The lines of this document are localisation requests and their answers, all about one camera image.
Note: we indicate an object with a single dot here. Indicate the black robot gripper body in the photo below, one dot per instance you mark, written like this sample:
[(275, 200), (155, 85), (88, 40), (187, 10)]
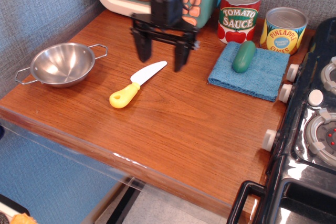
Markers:
[(165, 23)]

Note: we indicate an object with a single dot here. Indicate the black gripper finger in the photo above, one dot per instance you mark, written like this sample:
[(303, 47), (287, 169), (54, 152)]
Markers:
[(182, 51), (143, 44)]

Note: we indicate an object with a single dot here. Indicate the yellow handled toy knife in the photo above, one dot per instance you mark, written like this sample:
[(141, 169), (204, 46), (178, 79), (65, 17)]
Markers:
[(123, 97)]

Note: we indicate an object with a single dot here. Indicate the steel bowl with wire handles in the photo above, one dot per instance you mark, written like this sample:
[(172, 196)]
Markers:
[(63, 65)]

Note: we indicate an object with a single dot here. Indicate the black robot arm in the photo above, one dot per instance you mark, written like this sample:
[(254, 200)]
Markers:
[(164, 24)]

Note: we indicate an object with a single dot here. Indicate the green toy pickle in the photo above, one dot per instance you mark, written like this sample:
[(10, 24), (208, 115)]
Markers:
[(244, 57)]

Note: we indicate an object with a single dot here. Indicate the tomato sauce can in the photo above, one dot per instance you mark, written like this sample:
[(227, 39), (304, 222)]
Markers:
[(237, 20)]

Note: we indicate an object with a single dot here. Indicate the blue folded cloth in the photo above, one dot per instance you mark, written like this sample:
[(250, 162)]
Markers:
[(262, 78)]

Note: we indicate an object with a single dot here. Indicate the pineapple slices can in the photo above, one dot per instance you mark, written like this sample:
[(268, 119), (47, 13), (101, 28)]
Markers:
[(283, 30)]

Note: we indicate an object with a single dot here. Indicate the white stove knob middle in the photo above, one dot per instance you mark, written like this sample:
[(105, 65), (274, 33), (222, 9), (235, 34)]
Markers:
[(284, 93)]

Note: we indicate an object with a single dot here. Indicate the white stove knob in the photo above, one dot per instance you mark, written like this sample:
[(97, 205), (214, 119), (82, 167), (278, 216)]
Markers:
[(292, 72), (284, 93), (269, 139)]

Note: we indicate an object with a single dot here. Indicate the white stove knob rear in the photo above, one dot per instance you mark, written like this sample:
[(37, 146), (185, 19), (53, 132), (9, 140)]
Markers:
[(292, 72)]

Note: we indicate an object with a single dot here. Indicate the white stove knob front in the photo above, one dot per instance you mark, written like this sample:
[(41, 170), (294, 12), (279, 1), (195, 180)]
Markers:
[(269, 139)]

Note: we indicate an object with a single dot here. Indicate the black toy stove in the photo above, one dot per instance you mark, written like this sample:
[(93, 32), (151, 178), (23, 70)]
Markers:
[(300, 185)]

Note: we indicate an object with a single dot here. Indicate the orange object bottom left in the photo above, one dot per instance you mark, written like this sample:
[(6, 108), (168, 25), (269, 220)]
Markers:
[(18, 219)]

